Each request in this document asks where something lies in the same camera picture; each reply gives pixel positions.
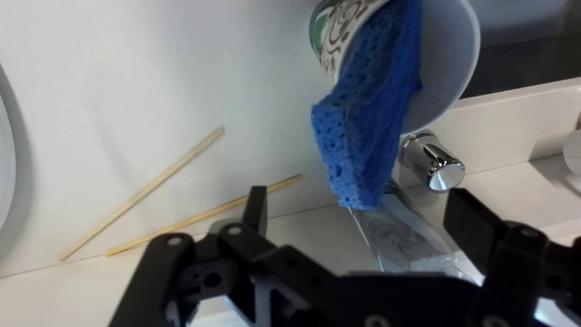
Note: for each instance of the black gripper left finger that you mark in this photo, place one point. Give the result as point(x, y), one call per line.
point(254, 215)

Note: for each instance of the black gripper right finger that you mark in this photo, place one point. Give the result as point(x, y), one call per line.
point(478, 233)

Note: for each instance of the blue sponge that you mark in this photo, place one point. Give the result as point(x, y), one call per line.
point(374, 48)

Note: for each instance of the upper wooden chopstick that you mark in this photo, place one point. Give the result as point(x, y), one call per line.
point(142, 193)

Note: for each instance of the chrome faucet knob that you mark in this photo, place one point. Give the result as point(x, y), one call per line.
point(432, 162)

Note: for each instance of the white rimmed dark round plate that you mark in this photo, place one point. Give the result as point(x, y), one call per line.
point(15, 164)

